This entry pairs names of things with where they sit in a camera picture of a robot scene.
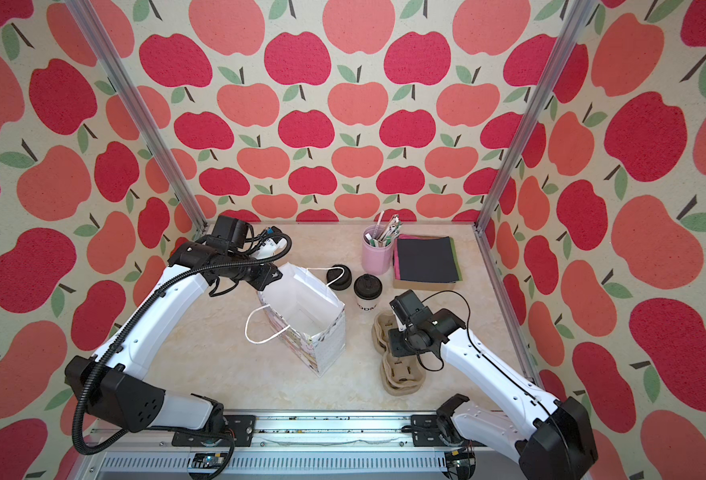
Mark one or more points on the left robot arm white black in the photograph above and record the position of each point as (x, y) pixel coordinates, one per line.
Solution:
(112, 395)

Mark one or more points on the brown pulp cup carrier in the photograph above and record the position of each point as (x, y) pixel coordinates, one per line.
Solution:
(400, 376)

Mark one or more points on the aluminium corner post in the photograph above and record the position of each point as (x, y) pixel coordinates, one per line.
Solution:
(99, 41)
(574, 24)

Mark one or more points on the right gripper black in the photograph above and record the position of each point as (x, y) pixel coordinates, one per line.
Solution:
(395, 350)

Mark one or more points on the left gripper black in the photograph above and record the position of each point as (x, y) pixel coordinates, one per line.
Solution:
(270, 273)

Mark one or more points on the cartoon animal paper gift bag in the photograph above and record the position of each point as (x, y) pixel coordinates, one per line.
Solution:
(306, 315)

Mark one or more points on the stack of dark napkins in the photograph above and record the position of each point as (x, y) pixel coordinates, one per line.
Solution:
(426, 260)

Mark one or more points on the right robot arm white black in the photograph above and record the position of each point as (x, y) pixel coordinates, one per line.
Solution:
(549, 438)

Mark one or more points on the single white paper cup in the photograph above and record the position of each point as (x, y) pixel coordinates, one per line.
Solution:
(367, 304)

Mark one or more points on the right aluminium corner post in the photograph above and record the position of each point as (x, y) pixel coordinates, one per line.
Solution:
(574, 24)

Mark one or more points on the pink cylindrical holder cup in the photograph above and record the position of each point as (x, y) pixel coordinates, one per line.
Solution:
(375, 260)

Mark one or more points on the left aluminium corner post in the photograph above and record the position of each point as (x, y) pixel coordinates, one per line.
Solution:
(99, 41)

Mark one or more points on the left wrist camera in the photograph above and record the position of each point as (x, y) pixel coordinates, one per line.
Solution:
(270, 243)

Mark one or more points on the aluminium front rail frame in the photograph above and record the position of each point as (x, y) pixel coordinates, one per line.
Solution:
(267, 444)

